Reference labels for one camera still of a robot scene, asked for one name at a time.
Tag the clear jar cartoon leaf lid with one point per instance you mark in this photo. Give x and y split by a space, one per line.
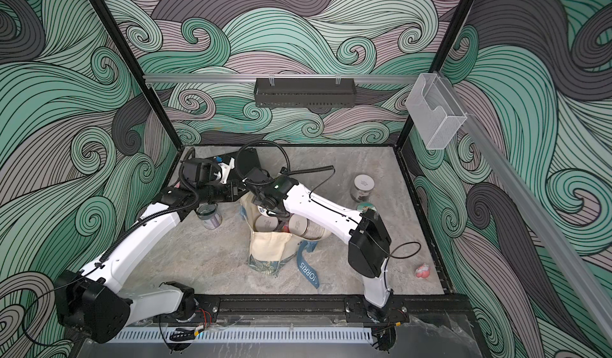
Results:
364 207

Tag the black ribbed hard case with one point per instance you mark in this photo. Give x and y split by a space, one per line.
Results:
247 160

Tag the black wall shelf tray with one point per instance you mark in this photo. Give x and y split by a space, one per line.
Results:
319 93

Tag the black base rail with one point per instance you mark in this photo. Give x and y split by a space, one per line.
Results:
440 310

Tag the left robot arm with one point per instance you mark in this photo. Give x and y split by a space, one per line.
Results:
90 300

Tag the purple yellow label seed can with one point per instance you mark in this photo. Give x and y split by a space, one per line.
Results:
209 215

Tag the white mesh wall basket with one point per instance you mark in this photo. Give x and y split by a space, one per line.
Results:
435 108

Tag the cream canvas tote bag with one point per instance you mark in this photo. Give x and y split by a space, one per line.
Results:
276 242

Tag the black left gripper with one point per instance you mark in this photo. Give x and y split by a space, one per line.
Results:
232 195

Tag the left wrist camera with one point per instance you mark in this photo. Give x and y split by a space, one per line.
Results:
226 165

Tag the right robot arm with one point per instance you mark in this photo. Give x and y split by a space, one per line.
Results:
364 232

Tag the white slotted cable duct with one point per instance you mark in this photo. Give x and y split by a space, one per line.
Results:
246 335

